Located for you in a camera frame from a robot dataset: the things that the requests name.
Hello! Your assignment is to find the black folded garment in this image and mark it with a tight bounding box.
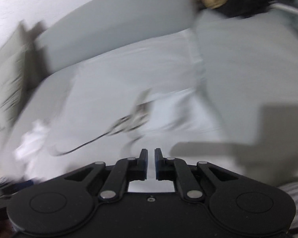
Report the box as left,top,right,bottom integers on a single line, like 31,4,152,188
215,0,270,18

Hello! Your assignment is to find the white t-shirt with script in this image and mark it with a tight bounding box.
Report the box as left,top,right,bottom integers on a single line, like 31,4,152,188
15,29,225,181

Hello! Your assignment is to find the grey sofa bed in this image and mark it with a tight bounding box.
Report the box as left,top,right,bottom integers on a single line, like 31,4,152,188
2,0,298,184

